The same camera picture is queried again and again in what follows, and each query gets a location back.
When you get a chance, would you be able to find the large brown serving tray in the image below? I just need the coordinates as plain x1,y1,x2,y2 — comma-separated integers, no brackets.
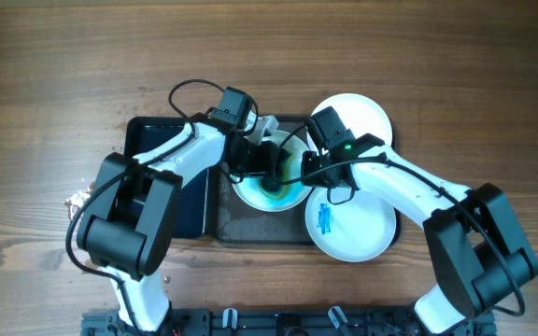
207,114,401,246

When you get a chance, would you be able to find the white plate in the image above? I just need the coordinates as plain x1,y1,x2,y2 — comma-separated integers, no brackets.
304,189,399,262
312,93,394,147
231,130,311,212

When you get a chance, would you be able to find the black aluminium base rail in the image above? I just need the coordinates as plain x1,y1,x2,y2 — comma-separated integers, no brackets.
80,306,497,336

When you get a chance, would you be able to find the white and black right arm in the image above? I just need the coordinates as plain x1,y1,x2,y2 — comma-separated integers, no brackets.
302,106,538,334

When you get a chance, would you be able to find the black left camera cable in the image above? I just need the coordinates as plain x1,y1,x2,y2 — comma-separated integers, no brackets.
64,78,261,328

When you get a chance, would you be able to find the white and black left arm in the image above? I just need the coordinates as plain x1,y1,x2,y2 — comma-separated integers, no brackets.
65,87,278,335

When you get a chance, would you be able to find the green and yellow sponge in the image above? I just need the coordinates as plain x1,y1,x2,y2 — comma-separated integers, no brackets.
259,177,290,200

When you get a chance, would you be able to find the small black water tray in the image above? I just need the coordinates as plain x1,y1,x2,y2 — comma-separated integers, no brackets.
123,117,209,239

